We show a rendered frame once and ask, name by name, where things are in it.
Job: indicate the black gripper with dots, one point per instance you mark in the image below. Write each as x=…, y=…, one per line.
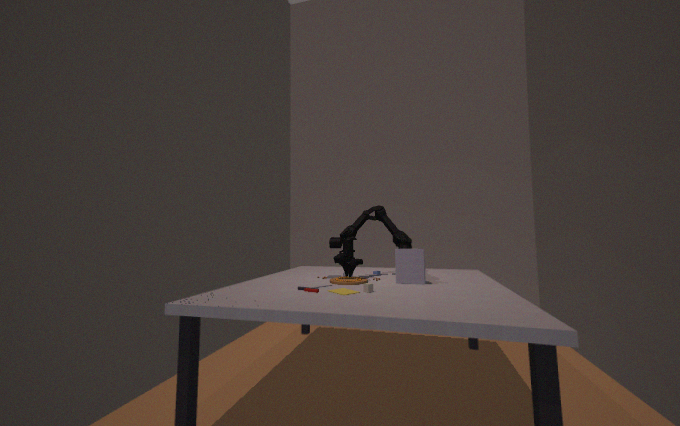
x=350, y=264

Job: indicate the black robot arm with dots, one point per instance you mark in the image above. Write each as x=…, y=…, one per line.
x=400, y=239

